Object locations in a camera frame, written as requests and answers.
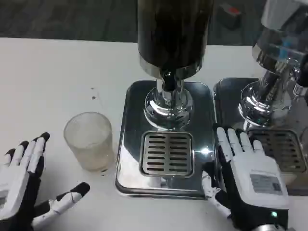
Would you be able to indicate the clear ribbed glass cup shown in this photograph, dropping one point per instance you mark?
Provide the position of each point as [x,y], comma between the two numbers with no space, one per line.
[89,144]

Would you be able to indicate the steel drip tray base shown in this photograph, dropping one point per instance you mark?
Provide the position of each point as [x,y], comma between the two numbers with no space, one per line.
[228,101]
[130,168]

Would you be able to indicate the robot right silver forearm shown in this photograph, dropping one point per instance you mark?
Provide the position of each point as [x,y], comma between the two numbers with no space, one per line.
[264,229]

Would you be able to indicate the black box with red patch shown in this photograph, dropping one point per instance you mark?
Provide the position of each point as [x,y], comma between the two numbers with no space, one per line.
[231,16]

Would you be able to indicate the chrome drink dispenser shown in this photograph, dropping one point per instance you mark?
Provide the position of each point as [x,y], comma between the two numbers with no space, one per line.
[272,55]

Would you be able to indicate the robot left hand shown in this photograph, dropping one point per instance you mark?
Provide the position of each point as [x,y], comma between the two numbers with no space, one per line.
[18,178]

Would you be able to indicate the drink dispenser with dark liquid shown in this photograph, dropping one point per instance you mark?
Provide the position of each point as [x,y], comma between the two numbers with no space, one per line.
[173,31]

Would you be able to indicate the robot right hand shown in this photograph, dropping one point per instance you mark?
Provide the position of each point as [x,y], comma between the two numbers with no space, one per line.
[255,199]

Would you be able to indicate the steel drip grid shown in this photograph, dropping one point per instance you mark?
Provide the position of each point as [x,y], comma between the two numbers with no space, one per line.
[281,149]
[167,154]

